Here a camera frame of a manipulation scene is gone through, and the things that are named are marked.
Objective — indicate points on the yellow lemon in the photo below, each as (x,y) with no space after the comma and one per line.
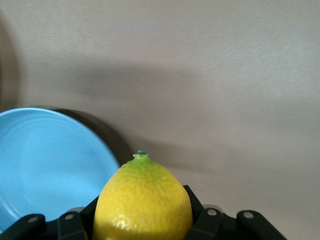
(143,200)

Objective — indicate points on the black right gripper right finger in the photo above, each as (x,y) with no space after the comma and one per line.
(215,222)

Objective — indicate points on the blue plate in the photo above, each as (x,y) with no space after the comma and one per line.
(50,165)

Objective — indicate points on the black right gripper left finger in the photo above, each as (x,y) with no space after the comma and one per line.
(72,225)

